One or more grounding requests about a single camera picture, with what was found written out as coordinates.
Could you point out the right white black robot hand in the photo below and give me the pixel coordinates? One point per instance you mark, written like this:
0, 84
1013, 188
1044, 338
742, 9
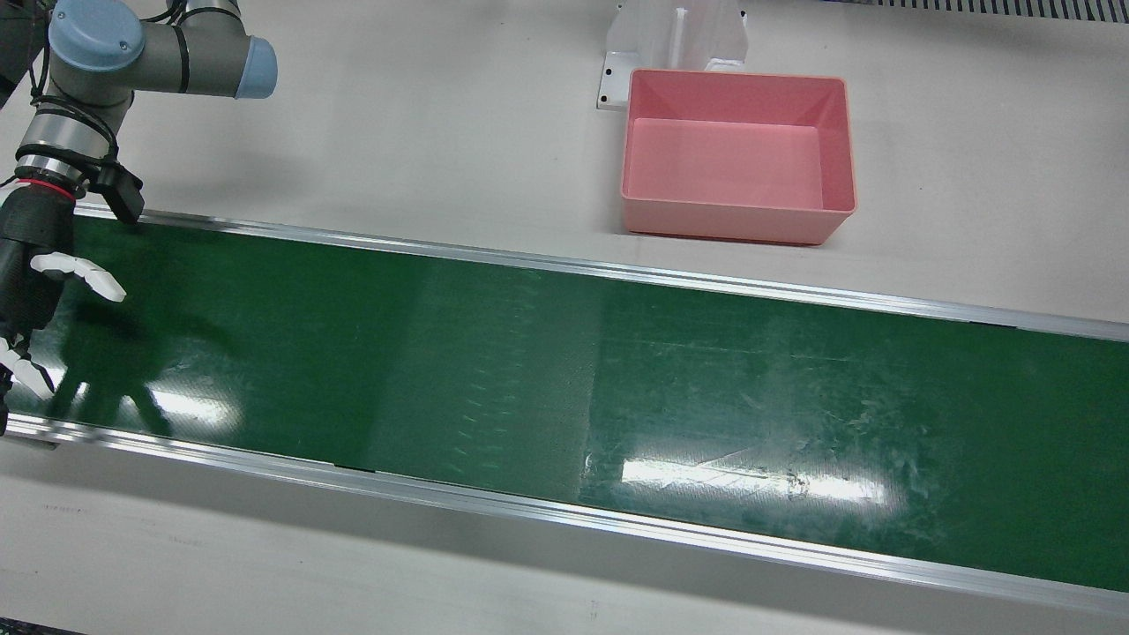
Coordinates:
31, 229

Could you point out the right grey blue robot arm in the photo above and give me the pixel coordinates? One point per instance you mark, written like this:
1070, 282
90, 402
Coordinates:
159, 57

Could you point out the pink plastic box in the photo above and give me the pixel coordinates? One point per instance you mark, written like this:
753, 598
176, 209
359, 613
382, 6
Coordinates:
732, 168

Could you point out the green conveyor belt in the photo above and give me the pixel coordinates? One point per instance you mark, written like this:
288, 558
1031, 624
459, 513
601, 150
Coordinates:
529, 370

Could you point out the metal vent grille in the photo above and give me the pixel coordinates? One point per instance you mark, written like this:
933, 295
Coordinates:
988, 7

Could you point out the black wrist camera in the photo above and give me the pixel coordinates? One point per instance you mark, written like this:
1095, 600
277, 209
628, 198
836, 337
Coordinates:
123, 190

